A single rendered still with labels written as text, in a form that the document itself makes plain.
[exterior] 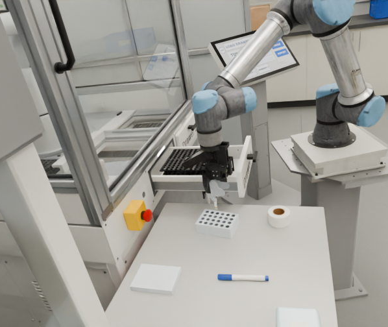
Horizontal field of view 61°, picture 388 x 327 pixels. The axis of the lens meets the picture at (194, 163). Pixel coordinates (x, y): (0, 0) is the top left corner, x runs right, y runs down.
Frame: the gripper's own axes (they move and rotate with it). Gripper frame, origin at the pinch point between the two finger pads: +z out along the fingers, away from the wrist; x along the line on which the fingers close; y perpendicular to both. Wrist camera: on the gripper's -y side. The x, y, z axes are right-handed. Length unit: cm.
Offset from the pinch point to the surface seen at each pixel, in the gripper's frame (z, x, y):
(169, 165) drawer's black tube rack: -3.1, 11.9, -23.0
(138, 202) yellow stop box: -4.5, -14.3, -19.4
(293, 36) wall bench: 0, 311, -30
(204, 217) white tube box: 6.9, -3.2, -3.0
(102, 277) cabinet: 14.4, -30.6, -27.9
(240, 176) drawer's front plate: -4.1, 7.4, 7.4
